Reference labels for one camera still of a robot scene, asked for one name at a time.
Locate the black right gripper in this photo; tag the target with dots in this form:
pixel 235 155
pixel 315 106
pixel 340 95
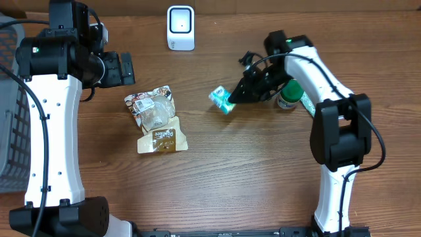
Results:
pixel 253 94

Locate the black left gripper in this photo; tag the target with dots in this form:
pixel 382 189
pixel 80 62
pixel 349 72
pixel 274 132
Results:
pixel 119 78

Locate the small teal tissue packet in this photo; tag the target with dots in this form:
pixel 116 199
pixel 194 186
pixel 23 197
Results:
pixel 219 97

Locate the green lid white jar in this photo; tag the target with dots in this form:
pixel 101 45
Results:
pixel 290 95

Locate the mint green packet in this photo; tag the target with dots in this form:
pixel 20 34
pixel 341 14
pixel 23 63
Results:
pixel 307 104

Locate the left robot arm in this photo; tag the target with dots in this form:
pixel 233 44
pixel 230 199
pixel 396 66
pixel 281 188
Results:
pixel 54 68

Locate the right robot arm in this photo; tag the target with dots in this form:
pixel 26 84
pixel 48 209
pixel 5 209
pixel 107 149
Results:
pixel 341 130

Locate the white barcode scanner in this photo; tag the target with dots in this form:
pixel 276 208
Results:
pixel 181 28

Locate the grey plastic mesh basket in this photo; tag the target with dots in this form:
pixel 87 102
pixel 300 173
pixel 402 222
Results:
pixel 15 118

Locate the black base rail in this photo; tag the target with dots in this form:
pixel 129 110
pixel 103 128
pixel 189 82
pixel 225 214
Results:
pixel 223 233

